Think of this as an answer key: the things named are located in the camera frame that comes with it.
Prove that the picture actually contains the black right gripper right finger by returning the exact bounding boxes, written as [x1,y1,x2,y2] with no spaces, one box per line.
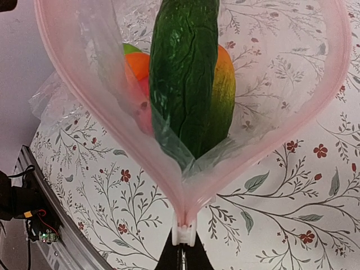
[184,233,214,270]

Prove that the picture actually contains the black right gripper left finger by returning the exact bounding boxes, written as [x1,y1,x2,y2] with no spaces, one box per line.
[156,231,183,270]

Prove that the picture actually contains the green yellow toy mango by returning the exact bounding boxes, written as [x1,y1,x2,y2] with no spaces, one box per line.
[210,45,236,142]

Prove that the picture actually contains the clear zip top bag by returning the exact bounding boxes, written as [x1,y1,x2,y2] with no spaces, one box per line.
[30,1,352,246]

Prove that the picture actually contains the red toy apple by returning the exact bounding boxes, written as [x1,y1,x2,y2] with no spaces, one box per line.
[134,77,154,137]

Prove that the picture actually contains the dark green toy cucumber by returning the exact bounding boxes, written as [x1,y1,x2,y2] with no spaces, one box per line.
[149,1,220,158]

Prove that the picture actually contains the orange toy fruit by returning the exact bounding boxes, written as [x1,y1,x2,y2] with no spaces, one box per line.
[125,52,150,81]

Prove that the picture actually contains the green toy apple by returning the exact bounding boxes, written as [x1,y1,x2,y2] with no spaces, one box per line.
[123,43,142,55]

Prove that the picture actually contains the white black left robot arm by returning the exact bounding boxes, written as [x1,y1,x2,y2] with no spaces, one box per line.
[1,165,60,245]

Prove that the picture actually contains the floral patterned table mat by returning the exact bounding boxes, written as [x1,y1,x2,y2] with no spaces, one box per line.
[30,1,359,269]

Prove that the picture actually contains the aluminium front frame rail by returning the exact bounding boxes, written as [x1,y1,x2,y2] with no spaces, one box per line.
[15,145,112,269]

